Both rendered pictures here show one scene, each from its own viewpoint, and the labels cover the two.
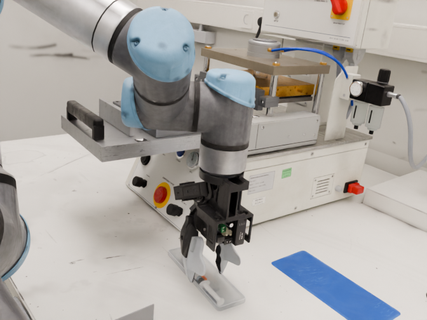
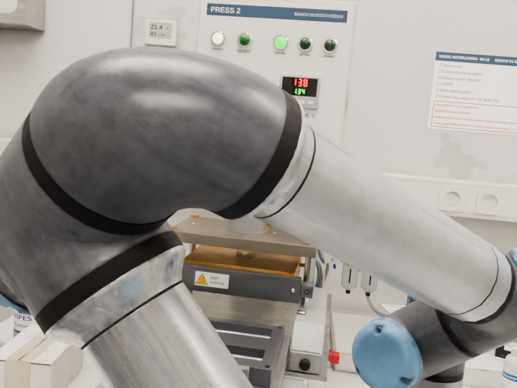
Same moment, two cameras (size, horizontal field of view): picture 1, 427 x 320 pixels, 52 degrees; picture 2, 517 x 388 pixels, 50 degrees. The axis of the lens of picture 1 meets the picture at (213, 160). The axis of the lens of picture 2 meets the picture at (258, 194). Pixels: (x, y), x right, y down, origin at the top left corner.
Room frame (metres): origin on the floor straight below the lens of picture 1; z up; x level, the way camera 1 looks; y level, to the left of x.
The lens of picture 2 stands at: (0.34, 0.61, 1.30)
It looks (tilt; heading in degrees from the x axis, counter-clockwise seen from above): 7 degrees down; 316
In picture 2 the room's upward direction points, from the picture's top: 5 degrees clockwise
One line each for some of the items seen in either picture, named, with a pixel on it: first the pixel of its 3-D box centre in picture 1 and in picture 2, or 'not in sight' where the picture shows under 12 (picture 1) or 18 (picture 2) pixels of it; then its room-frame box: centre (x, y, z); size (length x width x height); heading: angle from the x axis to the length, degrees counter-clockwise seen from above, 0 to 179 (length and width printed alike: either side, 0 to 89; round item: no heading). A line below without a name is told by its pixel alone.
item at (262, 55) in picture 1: (276, 68); (259, 241); (1.09, -0.13, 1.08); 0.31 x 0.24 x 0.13; 38
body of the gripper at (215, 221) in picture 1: (220, 205); not in sight; (0.64, -0.02, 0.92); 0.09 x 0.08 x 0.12; 34
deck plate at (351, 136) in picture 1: (263, 127); (242, 316); (1.11, -0.12, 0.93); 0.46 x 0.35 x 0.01; 128
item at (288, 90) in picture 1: (262, 74); (249, 252); (1.08, -0.10, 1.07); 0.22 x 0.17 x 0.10; 38
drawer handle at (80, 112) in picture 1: (84, 119); not in sight; (0.81, 0.26, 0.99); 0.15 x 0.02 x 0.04; 38
